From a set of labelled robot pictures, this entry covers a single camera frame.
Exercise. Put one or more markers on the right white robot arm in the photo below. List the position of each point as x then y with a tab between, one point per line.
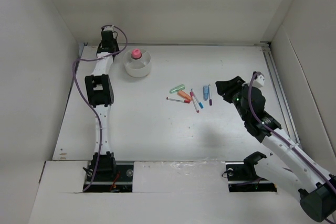
304	179

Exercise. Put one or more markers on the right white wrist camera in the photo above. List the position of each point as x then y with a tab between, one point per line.
258	80

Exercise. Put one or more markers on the pink capped glue bottle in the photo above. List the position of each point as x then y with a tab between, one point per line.
136	54

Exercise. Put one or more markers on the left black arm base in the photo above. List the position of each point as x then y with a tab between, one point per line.
105	175

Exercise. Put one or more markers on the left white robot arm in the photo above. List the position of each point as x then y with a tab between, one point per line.
100	97

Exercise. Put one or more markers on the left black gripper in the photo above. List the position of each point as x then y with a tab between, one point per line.
115	43

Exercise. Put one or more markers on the red capped white marker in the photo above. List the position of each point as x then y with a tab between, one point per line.
177	100

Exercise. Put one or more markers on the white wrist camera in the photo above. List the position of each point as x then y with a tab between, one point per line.
107	28
258	80

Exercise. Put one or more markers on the white round divided container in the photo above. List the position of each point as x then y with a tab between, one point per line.
137	68

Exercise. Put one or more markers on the pink capped white marker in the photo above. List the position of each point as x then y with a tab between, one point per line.
194	102

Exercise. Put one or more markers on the purple capped white marker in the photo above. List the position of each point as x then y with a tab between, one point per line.
210	95

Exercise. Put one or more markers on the blue capped white marker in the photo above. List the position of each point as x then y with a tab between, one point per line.
197	100

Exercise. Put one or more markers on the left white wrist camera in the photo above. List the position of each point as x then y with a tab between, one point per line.
107	28

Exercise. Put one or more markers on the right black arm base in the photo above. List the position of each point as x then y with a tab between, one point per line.
242	178

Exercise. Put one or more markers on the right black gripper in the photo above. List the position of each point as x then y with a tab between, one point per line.
229	87

